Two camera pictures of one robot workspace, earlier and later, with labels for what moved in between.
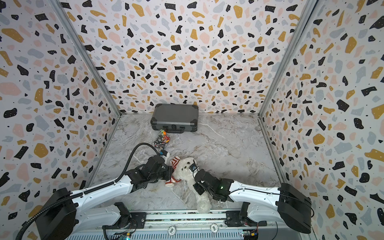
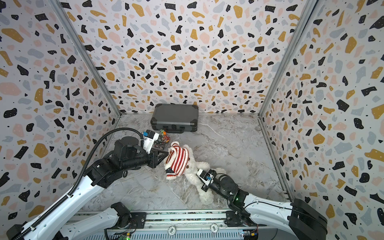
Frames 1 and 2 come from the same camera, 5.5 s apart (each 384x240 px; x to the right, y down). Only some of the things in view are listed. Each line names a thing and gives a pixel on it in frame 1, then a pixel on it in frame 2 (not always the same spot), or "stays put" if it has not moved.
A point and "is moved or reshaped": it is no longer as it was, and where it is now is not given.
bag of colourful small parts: (163, 138) stays put
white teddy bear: (182, 172) is moved or reshaped
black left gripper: (165, 171) → (153, 158)
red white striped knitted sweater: (174, 162) → (176, 161)
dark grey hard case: (175, 118) stays put
